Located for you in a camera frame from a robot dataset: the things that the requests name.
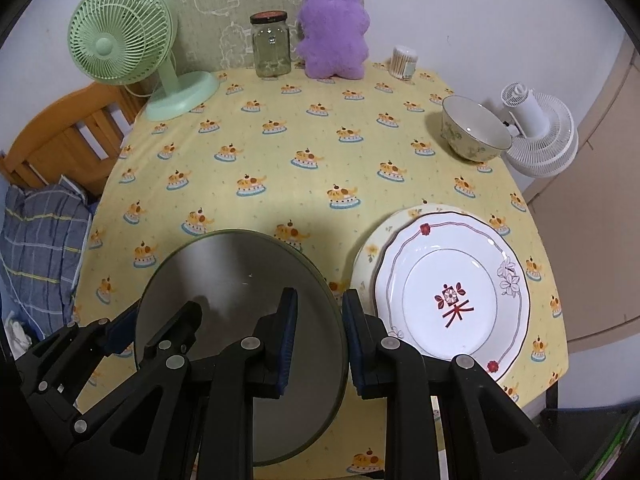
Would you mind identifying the white floral ceramic bowl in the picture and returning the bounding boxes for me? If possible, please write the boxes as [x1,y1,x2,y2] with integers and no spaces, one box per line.
[441,95,513,163]

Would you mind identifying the yellow flower ceramic plate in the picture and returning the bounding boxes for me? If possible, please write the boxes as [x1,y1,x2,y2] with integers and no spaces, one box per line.
[350,203,483,321]

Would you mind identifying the purple plush toy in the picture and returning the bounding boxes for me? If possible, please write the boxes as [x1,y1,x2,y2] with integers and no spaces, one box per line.
[295,0,371,81]

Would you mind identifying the red flower white plate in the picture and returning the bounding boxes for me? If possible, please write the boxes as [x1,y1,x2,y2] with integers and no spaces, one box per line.
[374,208,531,383]

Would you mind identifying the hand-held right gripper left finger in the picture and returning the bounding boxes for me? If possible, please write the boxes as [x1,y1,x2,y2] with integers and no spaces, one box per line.
[102,287,299,480]

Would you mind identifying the dark container with green edge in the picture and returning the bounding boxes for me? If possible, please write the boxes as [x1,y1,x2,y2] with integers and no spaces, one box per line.
[537,404,640,480]

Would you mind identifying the large white floral bowl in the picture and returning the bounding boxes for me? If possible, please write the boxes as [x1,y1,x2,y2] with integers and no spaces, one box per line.
[135,229,349,467]

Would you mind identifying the white desk fan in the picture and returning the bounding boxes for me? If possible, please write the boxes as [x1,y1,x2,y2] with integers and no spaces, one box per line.
[500,82,579,178]

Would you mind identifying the green desk fan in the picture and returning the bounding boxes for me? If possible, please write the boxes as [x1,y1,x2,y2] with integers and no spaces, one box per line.
[67,0,221,122]

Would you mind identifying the glass jar with black lid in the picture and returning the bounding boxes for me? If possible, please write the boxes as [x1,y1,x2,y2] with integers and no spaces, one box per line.
[250,11,292,79]

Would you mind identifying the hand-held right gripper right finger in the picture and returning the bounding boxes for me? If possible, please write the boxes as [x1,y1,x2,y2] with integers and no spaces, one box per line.
[341,289,576,480]

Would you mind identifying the cotton swab container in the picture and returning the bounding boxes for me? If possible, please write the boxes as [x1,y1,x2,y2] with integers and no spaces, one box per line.
[391,46,418,80]

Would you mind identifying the yellow cake print tablecloth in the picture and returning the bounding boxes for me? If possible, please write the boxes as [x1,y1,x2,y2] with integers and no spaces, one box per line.
[72,62,571,480]

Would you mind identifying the white crumpled cloth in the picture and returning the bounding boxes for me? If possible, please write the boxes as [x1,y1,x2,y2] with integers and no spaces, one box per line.
[5,317,32,356]

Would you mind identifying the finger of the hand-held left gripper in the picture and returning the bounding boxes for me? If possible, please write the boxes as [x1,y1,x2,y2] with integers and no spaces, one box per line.
[17,308,137,401]
[67,301,203,441]

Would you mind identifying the blue plaid pillow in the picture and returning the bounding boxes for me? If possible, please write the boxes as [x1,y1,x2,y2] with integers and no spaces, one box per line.
[0,180,93,331]

